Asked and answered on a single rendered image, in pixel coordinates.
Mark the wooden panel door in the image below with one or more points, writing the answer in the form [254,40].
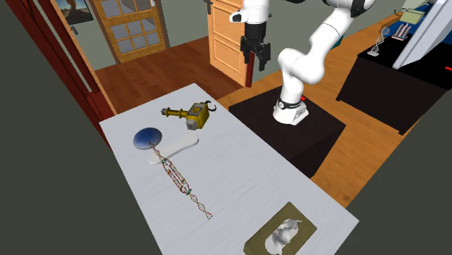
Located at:
[226,42]

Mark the red door frame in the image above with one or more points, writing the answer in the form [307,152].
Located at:
[70,70]

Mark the black desk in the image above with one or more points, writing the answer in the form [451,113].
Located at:
[385,92]

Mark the helix model with blue base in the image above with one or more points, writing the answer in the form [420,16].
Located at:
[146,137]

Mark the olive tissue box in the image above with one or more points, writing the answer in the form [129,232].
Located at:
[261,236]

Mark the wooden door with glass panes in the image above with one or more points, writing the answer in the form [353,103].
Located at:
[132,26]

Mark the white table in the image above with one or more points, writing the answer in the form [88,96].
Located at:
[240,166]

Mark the white flat oblong object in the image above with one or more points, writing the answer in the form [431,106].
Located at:
[180,144]

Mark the wall picture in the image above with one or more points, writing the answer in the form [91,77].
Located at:
[76,8]

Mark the dark robot stand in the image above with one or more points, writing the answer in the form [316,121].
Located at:
[303,141]

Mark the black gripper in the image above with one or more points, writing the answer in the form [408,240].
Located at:
[255,35]

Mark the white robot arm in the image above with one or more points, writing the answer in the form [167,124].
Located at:
[300,67]

